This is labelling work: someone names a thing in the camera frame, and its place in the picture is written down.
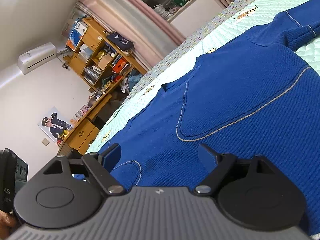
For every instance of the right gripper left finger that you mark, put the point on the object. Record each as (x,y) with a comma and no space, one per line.
(99,167)

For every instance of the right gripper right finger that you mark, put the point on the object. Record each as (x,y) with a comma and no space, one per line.
(217,165)

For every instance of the blue knit sweater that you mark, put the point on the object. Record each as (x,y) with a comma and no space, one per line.
(237,104)

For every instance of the person left hand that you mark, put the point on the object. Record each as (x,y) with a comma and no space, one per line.
(7,223)

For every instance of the pilot boy poster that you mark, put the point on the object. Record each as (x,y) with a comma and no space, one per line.
(55,126)

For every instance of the wooden bookshelf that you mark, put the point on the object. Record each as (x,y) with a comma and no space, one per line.
(97,60)

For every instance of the bee pattern quilted bedspread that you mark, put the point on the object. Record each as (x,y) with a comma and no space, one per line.
(175,62)

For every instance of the pink curtain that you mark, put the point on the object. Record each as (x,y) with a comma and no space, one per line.
(152,36)

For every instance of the white wall air conditioner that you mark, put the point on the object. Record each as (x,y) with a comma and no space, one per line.
(36,57)

